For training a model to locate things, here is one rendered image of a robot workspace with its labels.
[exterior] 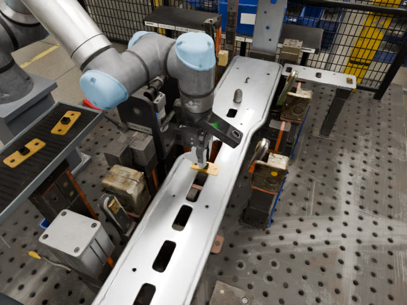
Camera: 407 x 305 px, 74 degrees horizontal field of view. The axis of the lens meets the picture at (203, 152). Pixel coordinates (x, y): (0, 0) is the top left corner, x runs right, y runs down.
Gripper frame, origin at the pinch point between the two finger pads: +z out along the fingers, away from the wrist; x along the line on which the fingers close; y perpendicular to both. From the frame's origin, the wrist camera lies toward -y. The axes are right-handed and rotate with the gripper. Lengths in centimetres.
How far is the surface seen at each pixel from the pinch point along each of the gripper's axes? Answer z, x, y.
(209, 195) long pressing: 2.3, 8.7, -4.1
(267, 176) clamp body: 2.8, -3.5, -17.3
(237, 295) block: -0.5, 30.3, -17.7
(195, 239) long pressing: 2.3, 21.4, -5.2
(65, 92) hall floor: 101, -117, 193
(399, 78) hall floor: 104, -264, -123
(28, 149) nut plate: -15.1, 21.9, 33.8
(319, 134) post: 31, -60, -35
